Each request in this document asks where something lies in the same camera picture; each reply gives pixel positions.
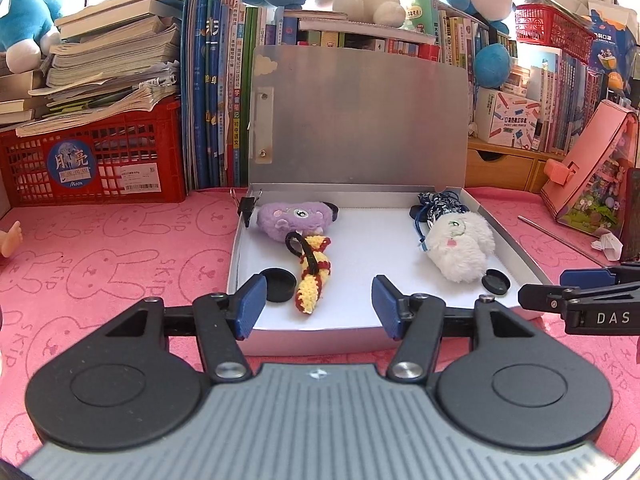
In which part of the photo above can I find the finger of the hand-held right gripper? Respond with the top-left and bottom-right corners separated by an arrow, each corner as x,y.
518,283 -> 640,312
558,265 -> 640,289

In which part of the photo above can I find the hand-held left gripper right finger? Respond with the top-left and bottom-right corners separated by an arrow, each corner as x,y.
371,274 -> 541,382

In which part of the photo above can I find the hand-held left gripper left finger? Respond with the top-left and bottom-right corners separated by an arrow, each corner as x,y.
100,274 -> 269,384

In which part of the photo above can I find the black round cap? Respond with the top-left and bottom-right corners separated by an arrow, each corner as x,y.
259,267 -> 297,304

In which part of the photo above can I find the black round lid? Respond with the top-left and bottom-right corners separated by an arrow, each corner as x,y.
480,268 -> 511,295

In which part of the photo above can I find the yellow red crochet toy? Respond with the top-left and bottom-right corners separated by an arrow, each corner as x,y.
284,231 -> 334,316

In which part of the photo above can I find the purple fluffy plush toy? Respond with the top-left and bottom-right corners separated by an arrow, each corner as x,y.
256,199 -> 334,244

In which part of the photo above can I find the white fluffy plush toy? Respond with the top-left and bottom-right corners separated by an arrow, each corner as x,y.
418,211 -> 496,284

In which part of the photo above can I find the blue floral drawstring pouch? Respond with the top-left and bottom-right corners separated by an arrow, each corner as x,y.
409,189 -> 471,227

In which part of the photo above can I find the silver storage box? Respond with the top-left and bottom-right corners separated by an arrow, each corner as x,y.
226,43 -> 554,357

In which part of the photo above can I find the white paper origami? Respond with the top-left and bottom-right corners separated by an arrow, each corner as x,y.
591,227 -> 625,262

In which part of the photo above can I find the thin metal rod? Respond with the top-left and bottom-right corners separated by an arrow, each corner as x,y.
517,214 -> 609,269

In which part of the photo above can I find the black binder clip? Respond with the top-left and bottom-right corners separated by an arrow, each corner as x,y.
229,187 -> 265,229

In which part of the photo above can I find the pink picture box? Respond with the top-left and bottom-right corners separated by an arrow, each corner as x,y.
539,98 -> 640,239

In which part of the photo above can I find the pink rabbit print mat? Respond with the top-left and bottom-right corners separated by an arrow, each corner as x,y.
0,184 -> 640,467

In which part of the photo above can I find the wooden drawer organizer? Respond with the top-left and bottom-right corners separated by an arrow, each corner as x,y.
464,139 -> 549,194

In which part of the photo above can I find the red plastic crate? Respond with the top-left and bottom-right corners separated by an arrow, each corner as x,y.
0,99 -> 187,209

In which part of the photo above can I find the white colourful printed box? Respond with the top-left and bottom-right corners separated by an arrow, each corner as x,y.
472,87 -> 544,151

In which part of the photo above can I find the row of upright books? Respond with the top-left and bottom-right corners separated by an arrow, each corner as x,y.
182,0 -> 607,191

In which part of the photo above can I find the blue cartoon printed box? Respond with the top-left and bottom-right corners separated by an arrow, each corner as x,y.
587,9 -> 639,109

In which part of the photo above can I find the blue plush ball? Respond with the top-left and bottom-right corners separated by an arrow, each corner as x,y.
472,42 -> 514,89

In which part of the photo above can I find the red plastic basket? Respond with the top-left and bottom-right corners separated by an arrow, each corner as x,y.
514,3 -> 594,66

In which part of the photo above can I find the stack of worn books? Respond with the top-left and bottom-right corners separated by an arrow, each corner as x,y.
0,0 -> 184,139

